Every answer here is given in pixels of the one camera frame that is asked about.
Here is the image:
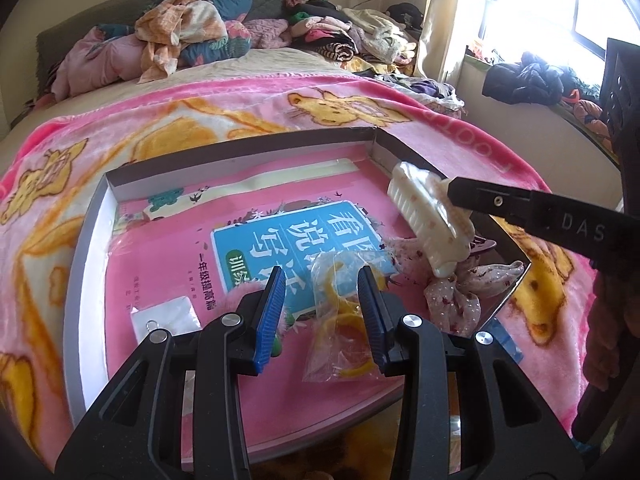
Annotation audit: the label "blue hair clip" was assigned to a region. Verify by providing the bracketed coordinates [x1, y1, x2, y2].
[487, 320, 524, 362]

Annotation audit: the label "orange and white cloth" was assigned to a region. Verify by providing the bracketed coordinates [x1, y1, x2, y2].
[135, 0, 228, 83]

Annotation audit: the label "black jacket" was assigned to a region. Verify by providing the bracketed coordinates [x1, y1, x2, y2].
[482, 51, 579, 107]

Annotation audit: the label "pink book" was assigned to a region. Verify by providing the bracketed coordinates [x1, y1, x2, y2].
[105, 159, 453, 463]

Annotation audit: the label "clear packet with white card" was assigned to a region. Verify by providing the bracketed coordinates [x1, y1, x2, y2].
[131, 296, 201, 335]

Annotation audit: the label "person's right hand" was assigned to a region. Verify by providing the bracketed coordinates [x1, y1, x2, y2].
[582, 260, 640, 395]

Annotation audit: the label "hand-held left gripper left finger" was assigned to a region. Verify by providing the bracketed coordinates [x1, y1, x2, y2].
[55, 274, 287, 480]

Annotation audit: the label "white bag of clothes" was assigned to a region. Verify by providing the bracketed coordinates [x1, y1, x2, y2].
[380, 74, 466, 112]

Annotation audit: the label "shallow grey cardboard box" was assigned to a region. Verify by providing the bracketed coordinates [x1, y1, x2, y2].
[62, 127, 532, 467]

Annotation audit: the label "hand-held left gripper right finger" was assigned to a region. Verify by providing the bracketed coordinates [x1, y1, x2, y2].
[357, 265, 586, 480]

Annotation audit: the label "pink printed blanket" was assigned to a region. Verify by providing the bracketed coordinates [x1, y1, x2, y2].
[0, 72, 621, 480]

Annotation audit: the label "white hair claw clip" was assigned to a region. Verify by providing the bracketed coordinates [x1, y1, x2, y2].
[387, 161, 476, 278]

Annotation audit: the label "clear packet of yellow rings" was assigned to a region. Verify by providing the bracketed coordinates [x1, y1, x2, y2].
[300, 252, 387, 386]

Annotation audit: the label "dotted sheer hair bow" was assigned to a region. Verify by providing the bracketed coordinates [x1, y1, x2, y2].
[382, 237, 436, 281]
[424, 260, 526, 337]

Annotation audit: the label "window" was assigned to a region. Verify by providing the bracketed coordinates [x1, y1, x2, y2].
[467, 0, 640, 92]

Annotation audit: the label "pink knit garment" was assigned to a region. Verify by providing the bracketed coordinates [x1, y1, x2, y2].
[245, 19, 292, 52]

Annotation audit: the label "dark teal floral pillow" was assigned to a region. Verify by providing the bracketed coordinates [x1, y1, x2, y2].
[177, 0, 254, 67]

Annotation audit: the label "grey-green headboard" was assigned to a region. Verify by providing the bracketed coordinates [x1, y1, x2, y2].
[35, 0, 299, 68]

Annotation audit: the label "orange items on windowsill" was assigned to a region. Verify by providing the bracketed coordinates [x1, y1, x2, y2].
[570, 89, 617, 152]

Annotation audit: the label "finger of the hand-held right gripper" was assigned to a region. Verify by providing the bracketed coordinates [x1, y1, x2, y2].
[447, 177, 627, 262]

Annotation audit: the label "cream curtain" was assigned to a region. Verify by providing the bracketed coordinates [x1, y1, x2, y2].
[420, 0, 496, 111]

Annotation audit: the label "pile of clothes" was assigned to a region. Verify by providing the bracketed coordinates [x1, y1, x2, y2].
[282, 0, 426, 77]

